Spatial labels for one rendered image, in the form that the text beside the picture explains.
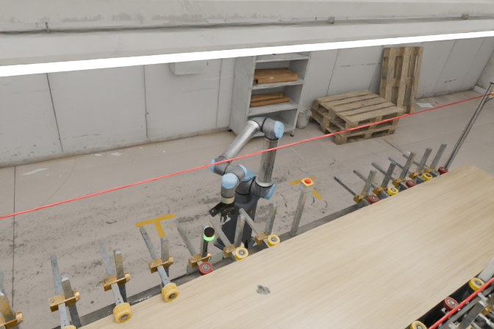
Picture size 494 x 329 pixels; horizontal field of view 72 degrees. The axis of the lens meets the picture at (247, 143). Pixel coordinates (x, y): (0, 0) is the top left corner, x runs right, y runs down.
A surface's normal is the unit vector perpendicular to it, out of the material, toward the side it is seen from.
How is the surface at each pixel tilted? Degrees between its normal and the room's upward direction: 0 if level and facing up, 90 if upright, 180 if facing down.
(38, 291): 0
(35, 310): 0
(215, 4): 90
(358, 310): 0
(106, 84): 90
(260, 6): 90
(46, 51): 61
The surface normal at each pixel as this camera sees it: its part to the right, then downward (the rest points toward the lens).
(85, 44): 0.51, 0.04
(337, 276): 0.12, -0.83
